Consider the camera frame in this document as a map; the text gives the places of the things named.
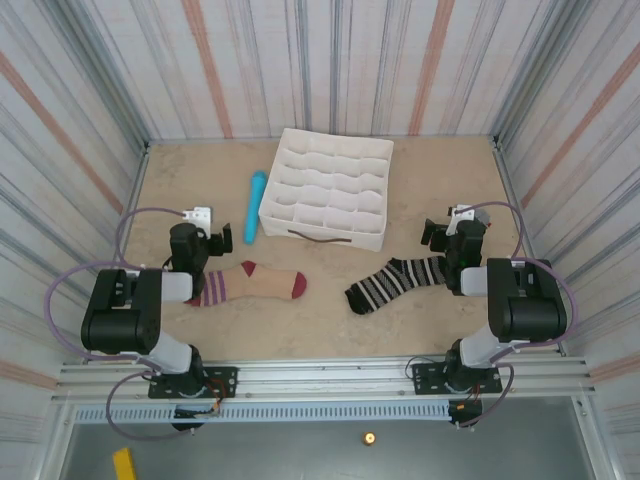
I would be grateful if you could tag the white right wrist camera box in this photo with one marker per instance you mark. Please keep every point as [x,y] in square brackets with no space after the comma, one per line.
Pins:
[459,217]

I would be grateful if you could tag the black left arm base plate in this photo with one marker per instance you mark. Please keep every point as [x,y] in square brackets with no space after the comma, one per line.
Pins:
[225,380]

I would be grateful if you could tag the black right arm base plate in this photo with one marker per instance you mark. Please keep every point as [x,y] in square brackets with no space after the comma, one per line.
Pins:
[425,377]

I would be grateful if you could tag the aluminium mounting rail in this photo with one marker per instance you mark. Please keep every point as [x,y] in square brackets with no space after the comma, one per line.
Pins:
[320,380]

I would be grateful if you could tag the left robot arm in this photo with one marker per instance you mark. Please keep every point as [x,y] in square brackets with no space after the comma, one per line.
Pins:
[120,325]

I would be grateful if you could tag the black white striped sock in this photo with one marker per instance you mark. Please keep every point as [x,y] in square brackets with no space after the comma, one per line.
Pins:
[400,280]

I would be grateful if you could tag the aluminium side profile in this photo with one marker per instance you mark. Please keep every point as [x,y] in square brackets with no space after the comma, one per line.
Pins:
[506,175]
[137,175]

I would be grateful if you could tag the yellow block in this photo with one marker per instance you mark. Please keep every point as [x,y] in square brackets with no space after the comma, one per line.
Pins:
[124,465]

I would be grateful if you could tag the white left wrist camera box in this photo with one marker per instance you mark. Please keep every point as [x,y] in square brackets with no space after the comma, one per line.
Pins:
[197,215]

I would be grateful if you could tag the turquoise plastic tube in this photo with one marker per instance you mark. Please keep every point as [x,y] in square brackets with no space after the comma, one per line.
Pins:
[255,210]

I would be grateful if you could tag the beige sock with maroon toe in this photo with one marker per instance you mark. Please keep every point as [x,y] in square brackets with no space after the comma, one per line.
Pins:
[260,285]

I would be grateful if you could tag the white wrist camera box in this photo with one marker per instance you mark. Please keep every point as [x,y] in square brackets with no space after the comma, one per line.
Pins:
[197,215]
[459,217]

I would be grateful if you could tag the white fabric organizer box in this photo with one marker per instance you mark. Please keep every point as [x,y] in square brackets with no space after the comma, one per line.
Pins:
[325,175]

